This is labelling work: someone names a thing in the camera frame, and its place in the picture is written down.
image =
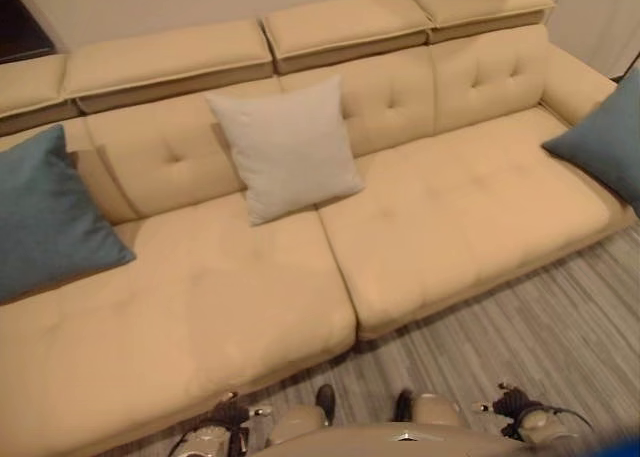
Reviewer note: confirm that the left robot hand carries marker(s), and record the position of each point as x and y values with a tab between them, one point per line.
232	411

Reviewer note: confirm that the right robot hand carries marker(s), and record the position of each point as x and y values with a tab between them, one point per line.
510	409

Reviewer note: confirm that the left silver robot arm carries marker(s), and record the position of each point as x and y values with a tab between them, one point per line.
210	439

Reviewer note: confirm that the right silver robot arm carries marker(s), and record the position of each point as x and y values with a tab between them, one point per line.
542	424

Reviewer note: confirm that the long cream sofa seat pad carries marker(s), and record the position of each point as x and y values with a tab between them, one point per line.
175	302

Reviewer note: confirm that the short cream sofa seat pad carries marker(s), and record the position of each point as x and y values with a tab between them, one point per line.
450	202

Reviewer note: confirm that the cream leather sofa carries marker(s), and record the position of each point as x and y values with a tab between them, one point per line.
400	102

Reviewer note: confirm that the wide cream sofa headrest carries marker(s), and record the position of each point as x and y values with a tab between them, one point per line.
165	59

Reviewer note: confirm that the narrow cream sofa headrest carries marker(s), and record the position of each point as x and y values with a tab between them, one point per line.
30	84

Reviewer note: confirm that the left silver robot leg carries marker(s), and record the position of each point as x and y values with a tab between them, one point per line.
297	419

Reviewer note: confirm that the silver robot leg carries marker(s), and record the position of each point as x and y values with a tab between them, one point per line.
297	419
435	409

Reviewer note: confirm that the right silver robot leg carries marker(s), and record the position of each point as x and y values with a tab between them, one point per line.
435	409

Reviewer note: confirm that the left dark robot foot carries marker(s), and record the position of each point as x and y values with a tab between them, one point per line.
326	402

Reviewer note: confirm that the dark robot foot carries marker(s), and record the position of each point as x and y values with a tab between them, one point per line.
326	402
404	406

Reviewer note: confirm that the blurred blue object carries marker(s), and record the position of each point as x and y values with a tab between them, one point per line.
607	442

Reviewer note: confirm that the right dark robot foot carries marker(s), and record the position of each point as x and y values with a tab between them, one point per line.
404	406

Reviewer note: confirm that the silver robot torso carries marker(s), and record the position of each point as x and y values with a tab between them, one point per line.
390	442

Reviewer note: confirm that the teal square cushion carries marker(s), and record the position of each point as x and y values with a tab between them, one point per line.
607	137
45	217

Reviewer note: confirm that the light grey square cushion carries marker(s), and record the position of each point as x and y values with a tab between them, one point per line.
290	147

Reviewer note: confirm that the dark wooden furniture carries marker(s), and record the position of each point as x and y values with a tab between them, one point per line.
22	22

